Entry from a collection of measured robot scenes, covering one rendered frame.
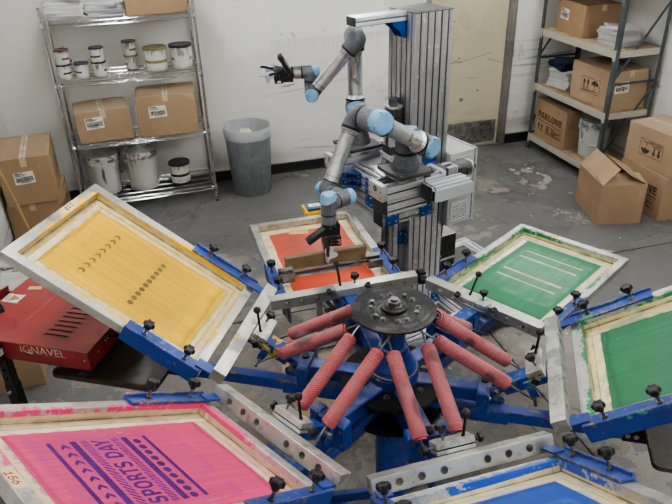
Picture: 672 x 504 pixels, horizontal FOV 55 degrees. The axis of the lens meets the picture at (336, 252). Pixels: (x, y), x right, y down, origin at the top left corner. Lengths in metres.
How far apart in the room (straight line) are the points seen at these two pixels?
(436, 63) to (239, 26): 3.09
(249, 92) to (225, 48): 0.47
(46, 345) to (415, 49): 2.27
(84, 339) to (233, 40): 4.25
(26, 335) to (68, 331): 0.16
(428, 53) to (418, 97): 0.24
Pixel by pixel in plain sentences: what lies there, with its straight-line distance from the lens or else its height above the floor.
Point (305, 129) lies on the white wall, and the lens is 6.81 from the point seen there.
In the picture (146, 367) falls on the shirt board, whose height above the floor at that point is 0.95.
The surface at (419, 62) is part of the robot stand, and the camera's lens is 3.64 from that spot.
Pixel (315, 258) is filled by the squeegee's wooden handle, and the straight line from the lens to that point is 3.16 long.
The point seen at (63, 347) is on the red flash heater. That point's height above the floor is 1.10.
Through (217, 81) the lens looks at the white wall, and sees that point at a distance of 6.52.
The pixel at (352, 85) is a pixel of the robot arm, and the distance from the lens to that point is 3.98.
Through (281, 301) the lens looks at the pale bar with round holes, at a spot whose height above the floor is 1.03.
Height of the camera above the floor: 2.60
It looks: 29 degrees down
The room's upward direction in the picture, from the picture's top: 2 degrees counter-clockwise
